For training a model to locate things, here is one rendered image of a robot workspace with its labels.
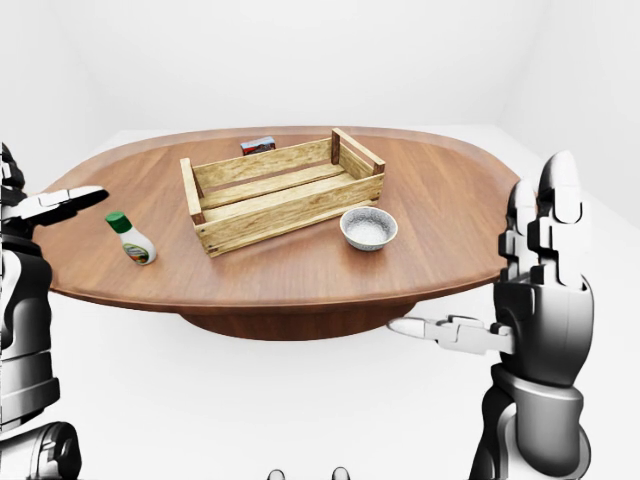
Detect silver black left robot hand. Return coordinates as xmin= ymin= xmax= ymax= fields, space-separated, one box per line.
xmin=0 ymin=142 xmax=110 ymax=354

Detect grey patterned bowl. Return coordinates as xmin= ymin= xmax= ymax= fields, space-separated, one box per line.
xmin=339 ymin=206 xmax=399 ymax=253

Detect small printed food box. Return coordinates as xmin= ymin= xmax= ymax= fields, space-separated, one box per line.
xmin=240 ymin=135 xmax=277 ymax=157

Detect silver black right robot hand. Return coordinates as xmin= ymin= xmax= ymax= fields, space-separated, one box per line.
xmin=387 ymin=150 xmax=596 ymax=388

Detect wooden slat tray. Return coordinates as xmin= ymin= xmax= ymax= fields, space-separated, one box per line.
xmin=179 ymin=127 xmax=387 ymax=259

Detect white green-capped salad dressing bottle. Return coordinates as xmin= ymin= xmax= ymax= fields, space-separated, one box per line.
xmin=104 ymin=211 xmax=158 ymax=266

